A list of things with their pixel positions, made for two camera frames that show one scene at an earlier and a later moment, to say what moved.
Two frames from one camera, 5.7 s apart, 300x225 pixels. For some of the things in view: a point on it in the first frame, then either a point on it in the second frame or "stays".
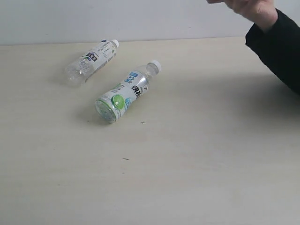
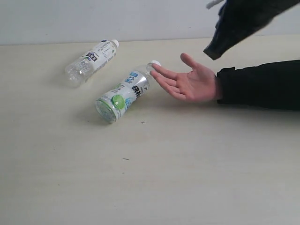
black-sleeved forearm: (278, 48) → (273, 85)
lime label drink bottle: (109, 106) stays
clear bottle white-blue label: (77, 72) stays
